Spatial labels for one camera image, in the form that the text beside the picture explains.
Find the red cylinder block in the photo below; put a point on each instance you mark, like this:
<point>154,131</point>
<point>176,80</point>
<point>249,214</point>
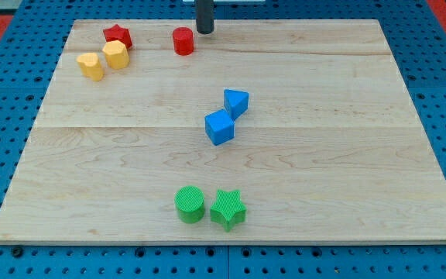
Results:
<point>183,41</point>

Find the yellow heart block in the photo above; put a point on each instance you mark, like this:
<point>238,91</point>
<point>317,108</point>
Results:
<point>90,66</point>

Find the blue cube block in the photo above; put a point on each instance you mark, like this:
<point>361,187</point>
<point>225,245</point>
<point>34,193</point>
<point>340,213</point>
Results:
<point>219,127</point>

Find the blue triangle block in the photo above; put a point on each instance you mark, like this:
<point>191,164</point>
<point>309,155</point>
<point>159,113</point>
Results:
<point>236,102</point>

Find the light wooden board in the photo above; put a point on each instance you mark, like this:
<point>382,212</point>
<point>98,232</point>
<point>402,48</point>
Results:
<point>331,150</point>

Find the green cylinder block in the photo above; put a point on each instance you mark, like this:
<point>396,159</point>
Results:
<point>189,203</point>

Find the green star block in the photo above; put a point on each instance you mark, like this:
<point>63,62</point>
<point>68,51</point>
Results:
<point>228,209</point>

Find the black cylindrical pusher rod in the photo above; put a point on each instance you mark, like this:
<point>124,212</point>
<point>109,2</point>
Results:
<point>204,10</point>

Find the yellow hexagon block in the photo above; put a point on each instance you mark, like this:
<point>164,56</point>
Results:
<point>116,54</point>

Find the red star block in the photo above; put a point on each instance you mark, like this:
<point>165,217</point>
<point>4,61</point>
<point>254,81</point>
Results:
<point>116,32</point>

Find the blue perforated table plate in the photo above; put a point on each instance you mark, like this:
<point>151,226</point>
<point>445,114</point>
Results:
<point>29,52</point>

